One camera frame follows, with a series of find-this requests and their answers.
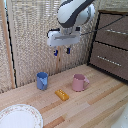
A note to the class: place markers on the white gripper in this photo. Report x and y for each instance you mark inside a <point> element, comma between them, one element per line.
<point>63,38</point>

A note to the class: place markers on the orange toast block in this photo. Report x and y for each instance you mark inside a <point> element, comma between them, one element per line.
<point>62,94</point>

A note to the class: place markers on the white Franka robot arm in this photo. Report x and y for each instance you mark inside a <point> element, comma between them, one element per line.
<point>74,12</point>

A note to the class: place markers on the bamboo blind screen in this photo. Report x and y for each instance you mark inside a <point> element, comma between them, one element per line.
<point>33,40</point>

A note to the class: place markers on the blue mug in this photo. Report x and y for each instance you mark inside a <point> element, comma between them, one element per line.
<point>42,80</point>

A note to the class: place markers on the pink mug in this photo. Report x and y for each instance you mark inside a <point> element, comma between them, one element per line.
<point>79,83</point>

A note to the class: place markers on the dark wooden drawer cabinet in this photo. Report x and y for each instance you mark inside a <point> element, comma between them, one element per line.
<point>110,45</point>

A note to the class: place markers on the white floral plate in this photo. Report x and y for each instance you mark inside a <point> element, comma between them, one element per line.
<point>19,116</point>

